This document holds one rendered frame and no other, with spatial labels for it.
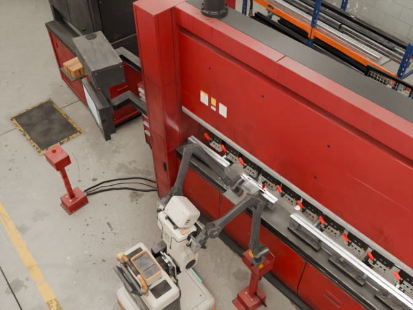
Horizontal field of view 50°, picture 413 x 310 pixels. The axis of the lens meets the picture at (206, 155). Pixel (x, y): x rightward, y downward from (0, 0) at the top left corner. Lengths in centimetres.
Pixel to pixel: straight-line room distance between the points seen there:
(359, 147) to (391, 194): 34
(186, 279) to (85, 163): 207
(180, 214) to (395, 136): 149
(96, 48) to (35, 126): 262
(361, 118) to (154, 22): 159
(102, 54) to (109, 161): 209
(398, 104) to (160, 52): 175
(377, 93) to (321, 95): 31
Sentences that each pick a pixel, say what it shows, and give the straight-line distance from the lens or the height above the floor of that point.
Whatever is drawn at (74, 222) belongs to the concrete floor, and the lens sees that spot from 492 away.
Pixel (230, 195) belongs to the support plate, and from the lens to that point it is 367.
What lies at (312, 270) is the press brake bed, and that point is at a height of 72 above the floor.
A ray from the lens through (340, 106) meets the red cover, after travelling 265.
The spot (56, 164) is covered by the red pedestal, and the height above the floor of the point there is 78.
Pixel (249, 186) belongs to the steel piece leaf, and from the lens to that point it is 374.
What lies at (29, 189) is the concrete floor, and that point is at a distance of 536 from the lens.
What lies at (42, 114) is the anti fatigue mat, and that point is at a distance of 622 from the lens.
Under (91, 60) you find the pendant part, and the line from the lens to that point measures 352.
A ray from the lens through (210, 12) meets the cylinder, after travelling 322.
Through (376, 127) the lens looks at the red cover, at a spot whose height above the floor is 224.
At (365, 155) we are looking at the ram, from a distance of 276.
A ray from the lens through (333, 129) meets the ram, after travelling 279.
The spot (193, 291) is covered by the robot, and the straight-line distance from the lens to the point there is 402.
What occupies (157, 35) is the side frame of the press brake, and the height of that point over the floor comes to 214.
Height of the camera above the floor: 390
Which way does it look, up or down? 47 degrees down
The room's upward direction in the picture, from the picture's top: straight up
